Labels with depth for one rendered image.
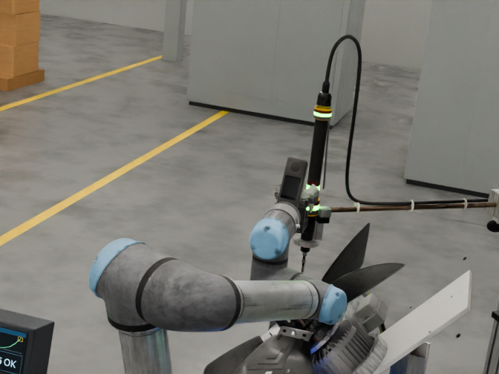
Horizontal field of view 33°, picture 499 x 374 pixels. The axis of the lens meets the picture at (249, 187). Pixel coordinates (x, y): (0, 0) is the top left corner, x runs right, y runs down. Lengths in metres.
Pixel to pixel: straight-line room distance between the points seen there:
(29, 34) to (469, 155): 5.40
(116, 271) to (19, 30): 8.82
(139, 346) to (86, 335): 3.18
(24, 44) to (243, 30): 2.62
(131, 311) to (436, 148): 6.45
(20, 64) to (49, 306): 5.66
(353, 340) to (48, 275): 3.26
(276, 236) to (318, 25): 7.71
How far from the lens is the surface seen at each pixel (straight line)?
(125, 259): 1.41
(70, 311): 4.91
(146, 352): 1.50
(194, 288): 1.35
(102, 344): 4.58
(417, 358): 2.40
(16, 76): 10.22
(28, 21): 10.32
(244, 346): 2.46
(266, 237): 1.66
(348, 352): 2.34
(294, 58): 9.41
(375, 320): 2.60
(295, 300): 1.56
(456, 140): 7.69
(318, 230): 2.18
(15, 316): 2.21
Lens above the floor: 2.27
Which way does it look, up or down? 18 degrees down
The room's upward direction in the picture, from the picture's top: 6 degrees clockwise
